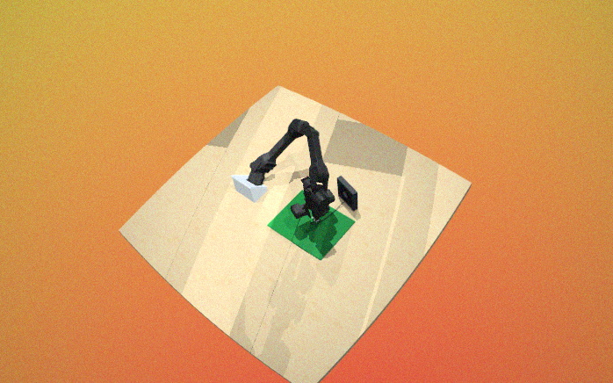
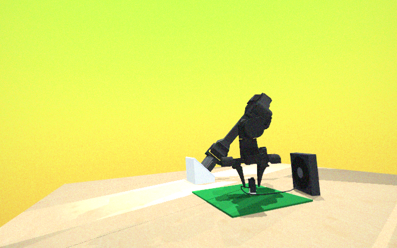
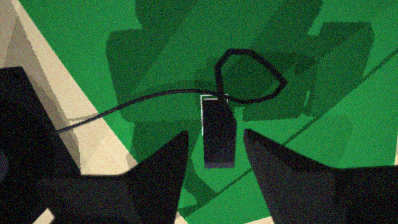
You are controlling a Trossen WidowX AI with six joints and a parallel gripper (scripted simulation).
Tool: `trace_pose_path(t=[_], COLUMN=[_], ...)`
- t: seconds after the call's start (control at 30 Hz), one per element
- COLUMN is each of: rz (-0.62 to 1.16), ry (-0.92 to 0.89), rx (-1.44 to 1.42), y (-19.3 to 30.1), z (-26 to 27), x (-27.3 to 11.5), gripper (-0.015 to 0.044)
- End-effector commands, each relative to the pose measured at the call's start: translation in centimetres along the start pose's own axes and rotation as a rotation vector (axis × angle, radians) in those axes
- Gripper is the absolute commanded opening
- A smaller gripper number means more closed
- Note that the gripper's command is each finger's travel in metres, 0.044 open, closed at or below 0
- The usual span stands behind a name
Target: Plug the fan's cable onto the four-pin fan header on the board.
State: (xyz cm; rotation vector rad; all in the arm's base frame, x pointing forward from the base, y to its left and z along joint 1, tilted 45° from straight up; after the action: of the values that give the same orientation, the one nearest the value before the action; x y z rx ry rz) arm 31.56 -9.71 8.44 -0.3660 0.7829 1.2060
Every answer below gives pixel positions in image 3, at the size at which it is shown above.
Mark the black fan cable with plug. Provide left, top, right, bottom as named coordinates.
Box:
left=40, top=49, right=288, bottom=168

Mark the green circuit board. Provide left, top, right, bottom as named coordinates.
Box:
left=19, top=0, right=398, bottom=224

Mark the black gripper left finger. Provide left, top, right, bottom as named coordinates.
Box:
left=35, top=131, right=189, bottom=224

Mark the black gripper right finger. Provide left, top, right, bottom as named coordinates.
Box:
left=244, top=129, right=398, bottom=224

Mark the dark grey computer fan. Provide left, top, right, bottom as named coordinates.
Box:
left=0, top=66, right=81, bottom=224

